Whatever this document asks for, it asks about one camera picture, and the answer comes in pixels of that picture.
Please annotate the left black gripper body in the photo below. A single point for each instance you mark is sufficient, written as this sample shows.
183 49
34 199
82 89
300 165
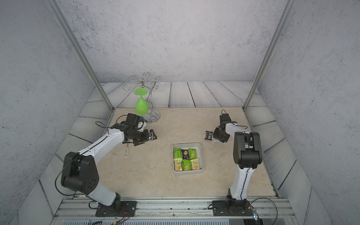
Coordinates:
139 137

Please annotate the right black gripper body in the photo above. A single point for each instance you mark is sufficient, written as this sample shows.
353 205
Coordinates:
220 136

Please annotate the black cookie packet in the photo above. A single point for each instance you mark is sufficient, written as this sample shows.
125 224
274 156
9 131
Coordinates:
208 135
185 154

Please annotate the beige cookie packet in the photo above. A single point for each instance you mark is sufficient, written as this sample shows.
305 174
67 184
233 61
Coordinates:
195 164

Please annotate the white plastic storage box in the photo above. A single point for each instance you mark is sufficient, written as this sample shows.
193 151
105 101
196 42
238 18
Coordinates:
186 146

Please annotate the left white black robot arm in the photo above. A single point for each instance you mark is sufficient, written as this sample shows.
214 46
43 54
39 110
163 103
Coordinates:
80 171

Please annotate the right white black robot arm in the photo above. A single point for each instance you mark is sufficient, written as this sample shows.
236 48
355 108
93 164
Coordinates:
247 157

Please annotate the green plastic wine glass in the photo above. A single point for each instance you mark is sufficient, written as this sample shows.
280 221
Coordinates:
141 104

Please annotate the tall green cookie packet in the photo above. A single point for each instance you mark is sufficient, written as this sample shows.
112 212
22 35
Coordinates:
177 153

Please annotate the green cookie packet front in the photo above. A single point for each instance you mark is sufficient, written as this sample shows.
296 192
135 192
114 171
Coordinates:
186 164

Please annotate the yellow cookie packet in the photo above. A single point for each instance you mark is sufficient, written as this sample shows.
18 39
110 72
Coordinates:
178 164

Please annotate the silver wire glass rack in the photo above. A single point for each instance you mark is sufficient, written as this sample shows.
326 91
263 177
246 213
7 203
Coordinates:
143 81

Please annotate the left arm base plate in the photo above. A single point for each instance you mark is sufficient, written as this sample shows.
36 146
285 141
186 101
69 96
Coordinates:
118 209

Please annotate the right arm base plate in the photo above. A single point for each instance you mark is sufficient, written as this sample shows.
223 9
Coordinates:
221 208

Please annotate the aluminium front rail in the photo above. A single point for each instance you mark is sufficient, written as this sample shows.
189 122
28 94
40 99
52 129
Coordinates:
176 211

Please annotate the right aluminium frame post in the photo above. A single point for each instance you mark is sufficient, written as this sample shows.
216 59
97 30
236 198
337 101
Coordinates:
272 46

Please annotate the aluminium frame post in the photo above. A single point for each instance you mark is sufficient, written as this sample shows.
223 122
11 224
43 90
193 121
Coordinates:
60 18
272 46

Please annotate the left aluminium frame post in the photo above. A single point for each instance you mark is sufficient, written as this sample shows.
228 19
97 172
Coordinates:
60 18

